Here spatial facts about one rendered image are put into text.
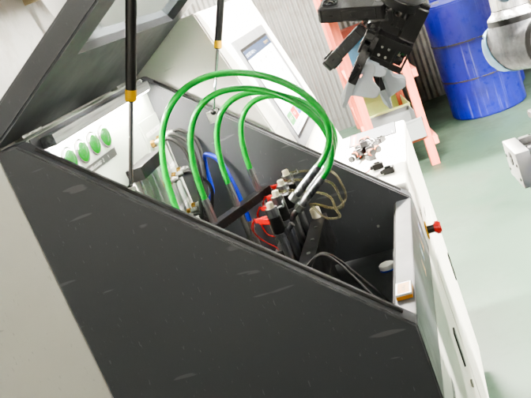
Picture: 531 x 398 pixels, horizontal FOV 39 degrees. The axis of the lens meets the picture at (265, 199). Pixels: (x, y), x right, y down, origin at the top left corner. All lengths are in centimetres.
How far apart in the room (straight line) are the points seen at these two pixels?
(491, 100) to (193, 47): 456
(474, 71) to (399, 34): 493
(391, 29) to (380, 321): 49
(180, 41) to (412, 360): 101
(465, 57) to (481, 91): 31
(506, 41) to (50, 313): 120
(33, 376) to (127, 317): 24
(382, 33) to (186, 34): 74
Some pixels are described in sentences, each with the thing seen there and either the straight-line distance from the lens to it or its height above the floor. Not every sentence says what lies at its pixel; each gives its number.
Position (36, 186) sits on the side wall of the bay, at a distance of 133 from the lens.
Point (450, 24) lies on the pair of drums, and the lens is 616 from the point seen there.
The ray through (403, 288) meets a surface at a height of 96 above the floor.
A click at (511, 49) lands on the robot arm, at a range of 190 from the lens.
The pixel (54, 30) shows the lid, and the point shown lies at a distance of 123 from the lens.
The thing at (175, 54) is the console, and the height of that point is 147.
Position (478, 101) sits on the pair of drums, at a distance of 626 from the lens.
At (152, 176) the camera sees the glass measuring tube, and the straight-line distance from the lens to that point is 169.
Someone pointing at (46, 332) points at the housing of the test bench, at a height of 112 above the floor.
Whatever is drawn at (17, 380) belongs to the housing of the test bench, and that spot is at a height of 104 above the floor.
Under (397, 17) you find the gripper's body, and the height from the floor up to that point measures 142.
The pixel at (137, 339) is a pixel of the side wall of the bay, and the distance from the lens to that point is 138.
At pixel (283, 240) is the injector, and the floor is 104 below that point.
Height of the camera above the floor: 154
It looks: 15 degrees down
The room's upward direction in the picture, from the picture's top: 21 degrees counter-clockwise
